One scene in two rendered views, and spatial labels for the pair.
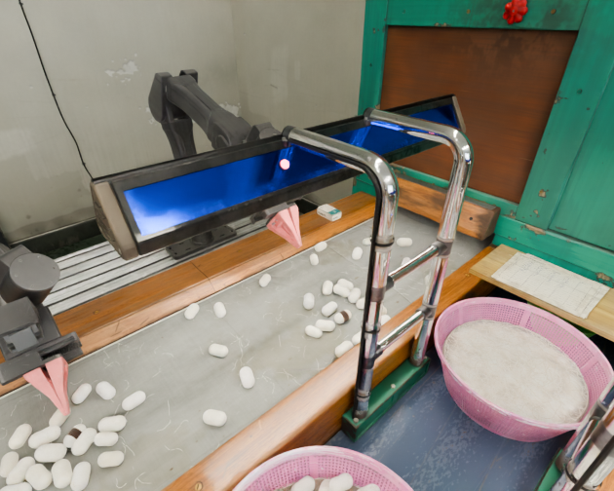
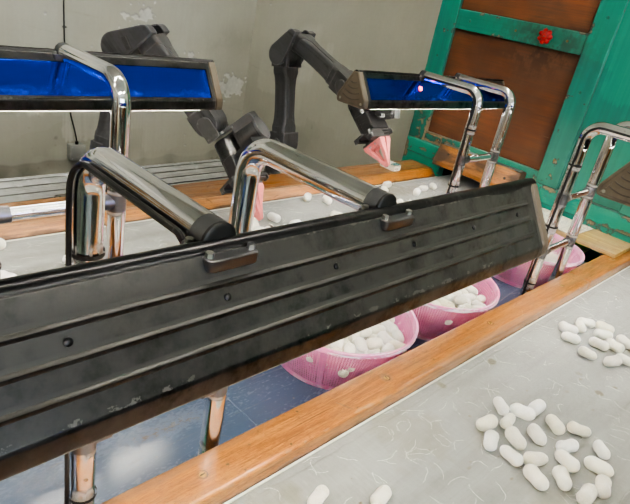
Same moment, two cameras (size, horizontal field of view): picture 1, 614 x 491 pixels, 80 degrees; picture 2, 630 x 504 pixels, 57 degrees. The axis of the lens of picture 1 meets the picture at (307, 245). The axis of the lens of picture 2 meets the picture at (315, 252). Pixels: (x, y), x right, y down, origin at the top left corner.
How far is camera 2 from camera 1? 0.96 m
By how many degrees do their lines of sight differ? 11
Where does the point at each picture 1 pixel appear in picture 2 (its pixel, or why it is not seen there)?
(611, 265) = (595, 213)
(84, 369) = not seen: hidden behind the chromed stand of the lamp
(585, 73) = (583, 81)
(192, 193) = (386, 88)
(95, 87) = (106, 27)
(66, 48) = not seen: outside the picture
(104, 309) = not seen: hidden behind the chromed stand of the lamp
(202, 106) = (326, 58)
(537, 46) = (557, 60)
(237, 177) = (402, 88)
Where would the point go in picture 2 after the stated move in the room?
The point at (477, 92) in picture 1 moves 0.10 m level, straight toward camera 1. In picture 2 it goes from (516, 86) to (515, 88)
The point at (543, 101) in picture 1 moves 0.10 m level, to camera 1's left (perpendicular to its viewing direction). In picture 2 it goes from (559, 97) to (526, 91)
